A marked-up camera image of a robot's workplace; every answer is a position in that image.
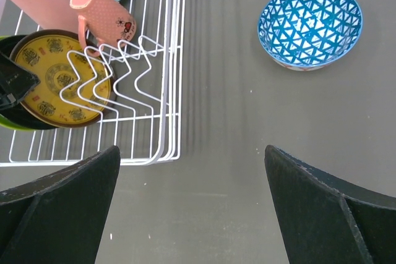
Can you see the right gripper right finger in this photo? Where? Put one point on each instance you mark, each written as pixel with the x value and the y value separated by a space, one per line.
pixel 325 219

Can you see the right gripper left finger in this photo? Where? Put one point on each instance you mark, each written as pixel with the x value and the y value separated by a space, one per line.
pixel 60 217

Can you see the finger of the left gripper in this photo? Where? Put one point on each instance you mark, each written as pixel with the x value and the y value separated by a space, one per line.
pixel 16 82

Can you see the lime green plate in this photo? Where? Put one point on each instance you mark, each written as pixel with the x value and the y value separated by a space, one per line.
pixel 17 117

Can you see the yellow patterned plate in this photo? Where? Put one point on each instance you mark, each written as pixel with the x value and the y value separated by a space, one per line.
pixel 74 90

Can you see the salmon dotted mug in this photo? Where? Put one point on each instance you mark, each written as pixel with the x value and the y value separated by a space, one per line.
pixel 107 20

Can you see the blue triangle pattern bowl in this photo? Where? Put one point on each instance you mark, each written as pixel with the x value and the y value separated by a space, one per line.
pixel 306 35

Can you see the white wire dish rack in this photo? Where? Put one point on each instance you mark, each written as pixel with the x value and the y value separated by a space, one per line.
pixel 144 117

